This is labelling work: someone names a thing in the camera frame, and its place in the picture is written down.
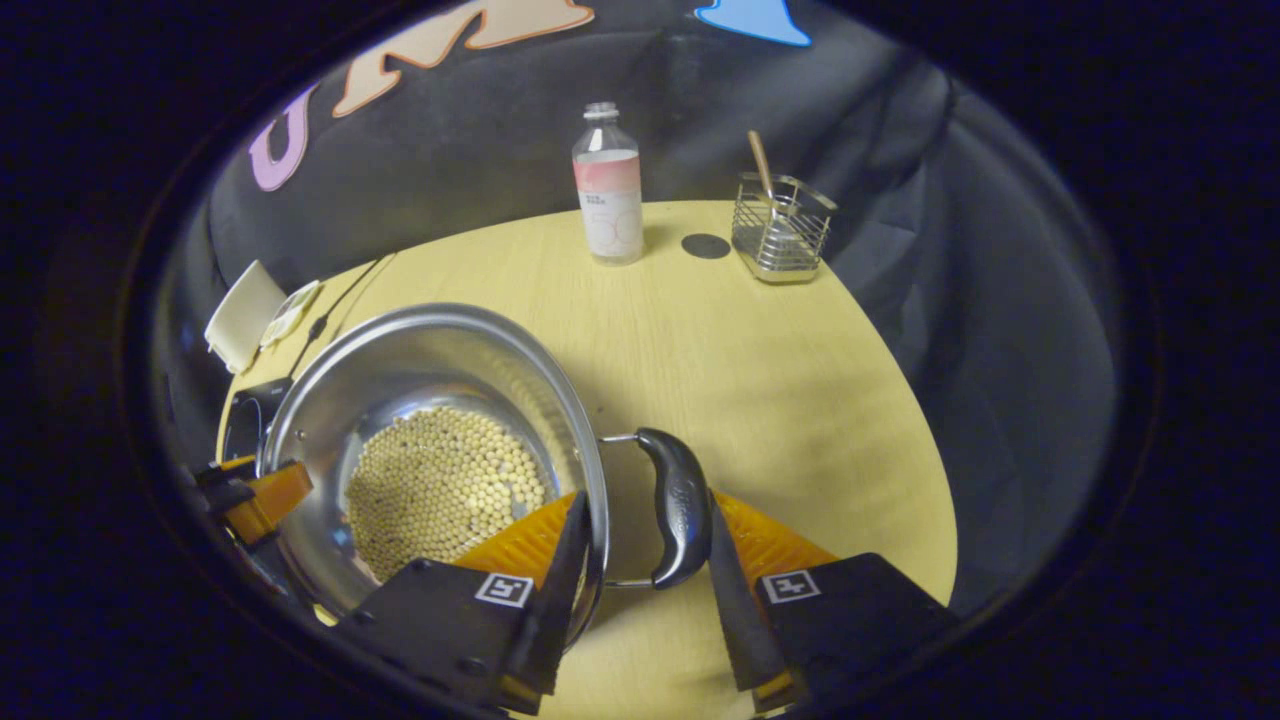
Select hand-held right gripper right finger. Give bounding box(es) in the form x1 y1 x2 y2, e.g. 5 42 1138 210
706 488 958 714

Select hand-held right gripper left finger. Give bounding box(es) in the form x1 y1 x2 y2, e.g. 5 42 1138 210
338 490 593 715

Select black induction cooktop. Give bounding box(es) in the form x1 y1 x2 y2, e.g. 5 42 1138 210
222 377 293 463

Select stainless steel pot black handles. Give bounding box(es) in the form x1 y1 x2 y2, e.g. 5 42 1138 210
258 303 714 631

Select pile of soybeans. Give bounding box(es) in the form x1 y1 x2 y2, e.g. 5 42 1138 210
345 405 549 584

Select white cylindrical container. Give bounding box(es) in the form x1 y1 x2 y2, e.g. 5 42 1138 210
205 260 288 375

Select white compartment tray of grains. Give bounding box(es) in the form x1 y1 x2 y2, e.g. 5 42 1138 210
260 279 323 349

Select clear bottle pink label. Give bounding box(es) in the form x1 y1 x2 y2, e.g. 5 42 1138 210
572 101 646 266

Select wooden stick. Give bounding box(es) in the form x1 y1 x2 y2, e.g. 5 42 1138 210
747 130 779 206

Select black power cable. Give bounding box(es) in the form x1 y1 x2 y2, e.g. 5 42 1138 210
288 253 396 379

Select metal wire basket holder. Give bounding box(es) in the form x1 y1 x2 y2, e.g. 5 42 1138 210
731 172 838 284

